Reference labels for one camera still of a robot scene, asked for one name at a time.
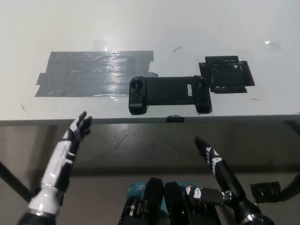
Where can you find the black game controller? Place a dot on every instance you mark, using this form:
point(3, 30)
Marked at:
point(168, 90)

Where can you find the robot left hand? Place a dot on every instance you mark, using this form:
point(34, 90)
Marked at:
point(58, 159)

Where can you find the teal cardboard box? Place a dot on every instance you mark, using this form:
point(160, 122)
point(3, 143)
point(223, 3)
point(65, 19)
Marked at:
point(137, 191)

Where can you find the grey duct tape patch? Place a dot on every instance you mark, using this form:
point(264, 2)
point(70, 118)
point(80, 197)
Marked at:
point(89, 75)

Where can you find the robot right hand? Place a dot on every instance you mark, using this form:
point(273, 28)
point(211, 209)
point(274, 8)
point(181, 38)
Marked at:
point(226, 178)

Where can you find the black tape square patch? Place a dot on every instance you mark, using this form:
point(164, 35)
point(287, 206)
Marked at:
point(226, 75)

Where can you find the black table leg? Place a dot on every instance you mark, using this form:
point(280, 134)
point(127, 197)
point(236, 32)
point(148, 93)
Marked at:
point(16, 179)
point(291, 187)

